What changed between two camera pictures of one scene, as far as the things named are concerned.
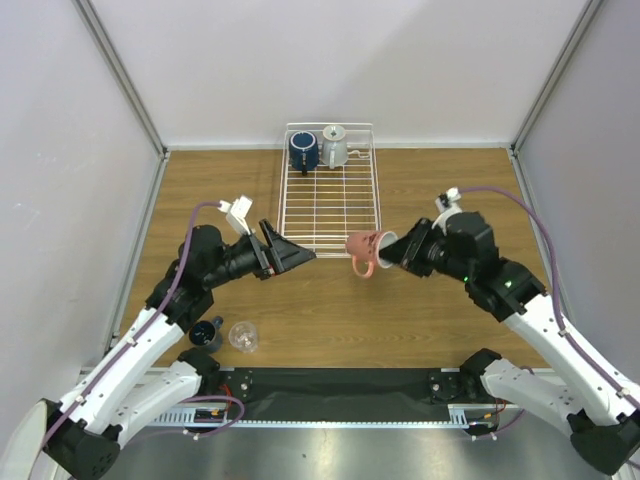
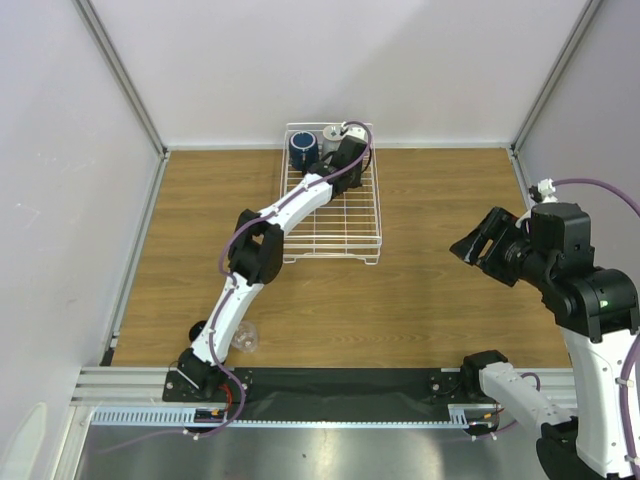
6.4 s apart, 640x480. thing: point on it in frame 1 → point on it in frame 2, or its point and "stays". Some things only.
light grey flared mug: (334, 149) stays
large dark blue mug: (303, 150) stays
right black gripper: (417, 248) → (498, 244)
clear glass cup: (243, 337) stays
